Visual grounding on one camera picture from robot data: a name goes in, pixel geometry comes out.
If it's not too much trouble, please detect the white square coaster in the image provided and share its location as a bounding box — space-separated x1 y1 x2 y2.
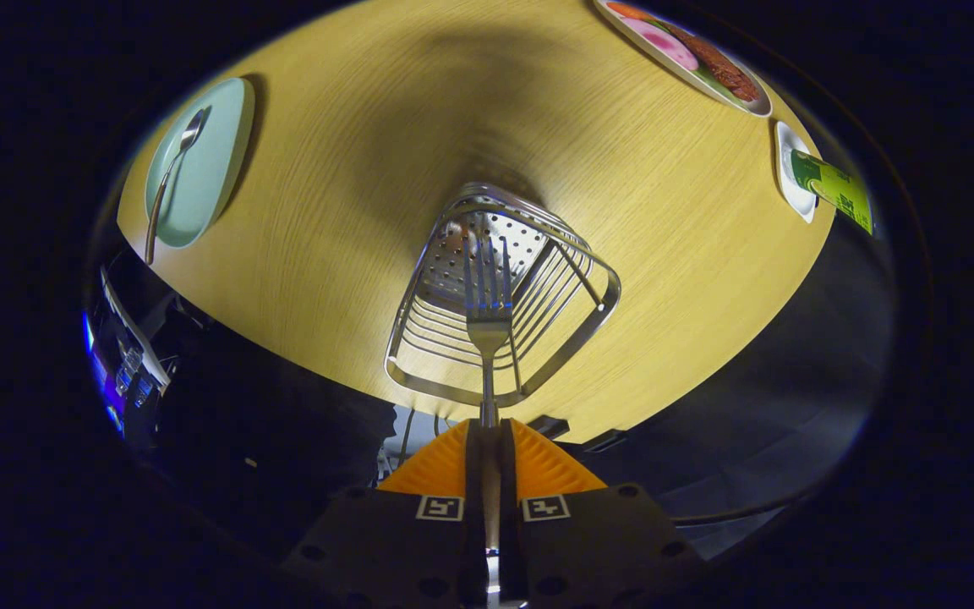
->
774 121 819 224

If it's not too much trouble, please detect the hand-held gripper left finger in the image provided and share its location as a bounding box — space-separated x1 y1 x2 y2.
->
280 419 488 609

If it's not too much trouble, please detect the green lettuce leaf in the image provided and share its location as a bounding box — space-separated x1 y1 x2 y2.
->
694 63 750 109

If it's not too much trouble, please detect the metal wire cutlery rack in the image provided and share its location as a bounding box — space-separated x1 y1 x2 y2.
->
384 182 622 409

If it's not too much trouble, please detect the green label drink bottle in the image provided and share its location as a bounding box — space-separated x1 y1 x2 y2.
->
790 149 877 236

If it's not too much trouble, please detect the white desk edge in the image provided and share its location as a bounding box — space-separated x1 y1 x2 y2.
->
101 266 173 390

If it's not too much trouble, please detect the wooden handle metal spoon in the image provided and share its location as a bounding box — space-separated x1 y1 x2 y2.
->
144 107 211 266

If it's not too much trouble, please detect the glowing blue screen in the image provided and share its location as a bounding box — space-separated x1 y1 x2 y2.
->
81 309 129 432

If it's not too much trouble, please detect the wooden handle metal fork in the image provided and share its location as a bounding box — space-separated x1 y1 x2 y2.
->
462 237 515 608

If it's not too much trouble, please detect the brown meat patty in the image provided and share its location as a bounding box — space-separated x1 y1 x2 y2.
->
665 24 760 104

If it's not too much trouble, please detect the round beige food plate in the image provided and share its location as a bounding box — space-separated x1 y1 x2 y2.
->
593 0 774 118

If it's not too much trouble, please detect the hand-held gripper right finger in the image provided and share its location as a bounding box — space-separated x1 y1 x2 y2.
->
500 419 708 609

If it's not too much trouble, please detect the pale green plate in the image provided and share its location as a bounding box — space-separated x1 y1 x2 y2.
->
145 77 256 250

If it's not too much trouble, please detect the pink ham slice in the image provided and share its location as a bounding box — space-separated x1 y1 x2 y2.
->
622 17 701 73

